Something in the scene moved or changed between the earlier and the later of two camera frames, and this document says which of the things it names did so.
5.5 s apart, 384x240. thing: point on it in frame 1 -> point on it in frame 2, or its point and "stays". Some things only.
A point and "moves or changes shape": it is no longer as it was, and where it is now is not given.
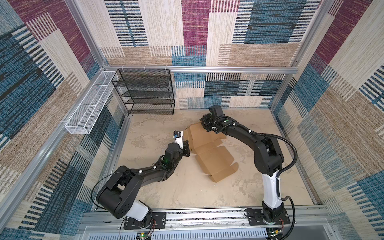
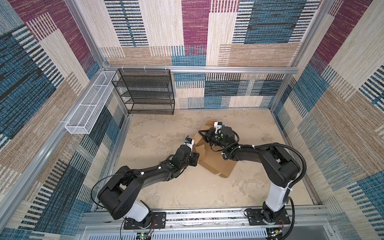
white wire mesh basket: x=88 y=110 stays
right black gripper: x=203 y=119 -> x=208 y=134
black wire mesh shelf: x=145 y=91 stays
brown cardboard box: x=216 y=159 moves or changes shape
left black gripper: x=185 y=148 -> x=194 y=158
